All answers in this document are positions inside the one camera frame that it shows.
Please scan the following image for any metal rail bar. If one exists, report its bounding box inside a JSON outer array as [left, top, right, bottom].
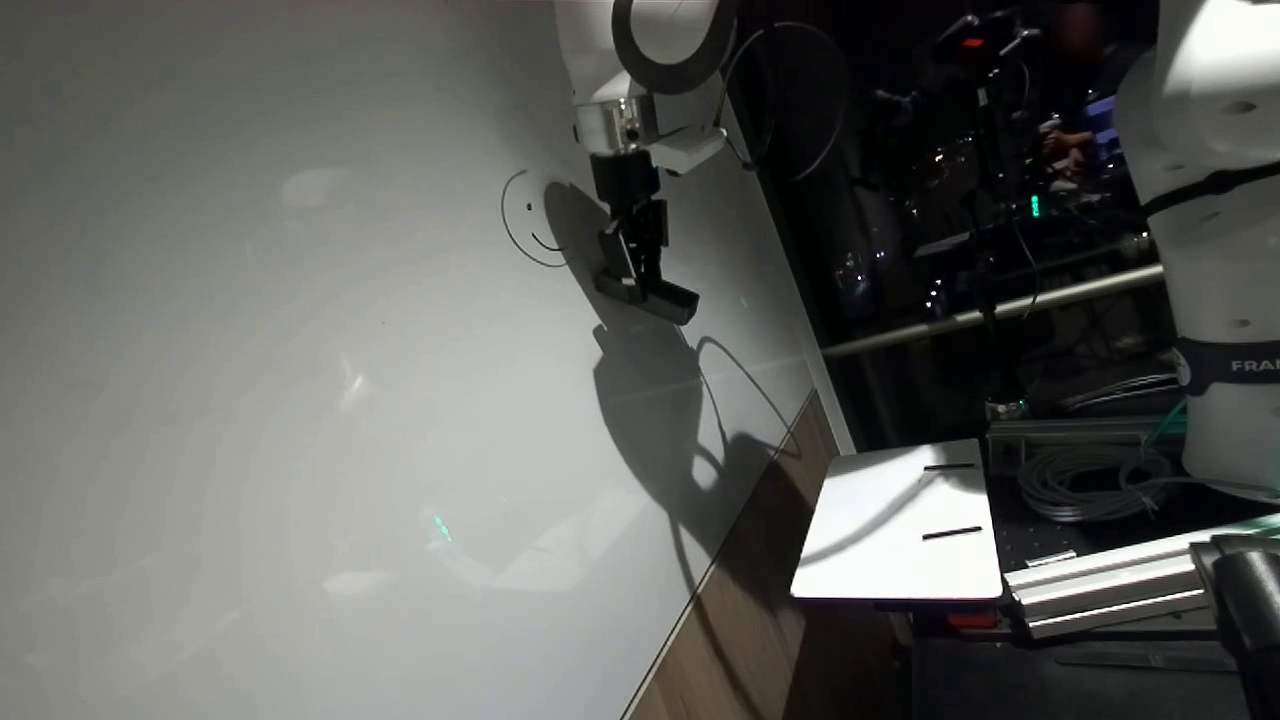
[[815, 259, 1168, 360]]

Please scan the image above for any red small object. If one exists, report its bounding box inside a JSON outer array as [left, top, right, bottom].
[[937, 610, 1016, 641]]

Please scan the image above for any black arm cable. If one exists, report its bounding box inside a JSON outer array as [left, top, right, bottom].
[[724, 15, 859, 183]]

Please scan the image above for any aluminium extrusion bar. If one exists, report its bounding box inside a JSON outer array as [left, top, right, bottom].
[[1001, 523, 1255, 641]]

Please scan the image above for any small white board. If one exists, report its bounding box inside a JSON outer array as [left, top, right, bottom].
[[787, 435, 1009, 610]]

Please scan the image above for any black whiteboard eraser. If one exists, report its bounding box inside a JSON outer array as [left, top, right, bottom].
[[591, 272, 701, 325]]

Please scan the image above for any coiled grey cable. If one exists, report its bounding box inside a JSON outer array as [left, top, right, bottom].
[[1016, 435, 1193, 520]]

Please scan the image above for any black cylindrical stand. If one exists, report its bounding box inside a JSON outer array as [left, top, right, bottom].
[[1193, 537, 1280, 720]]

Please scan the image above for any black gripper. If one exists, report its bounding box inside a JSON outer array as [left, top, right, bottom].
[[589, 149, 672, 301]]

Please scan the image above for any person in background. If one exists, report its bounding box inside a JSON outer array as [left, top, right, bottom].
[[1034, 0, 1140, 183]]

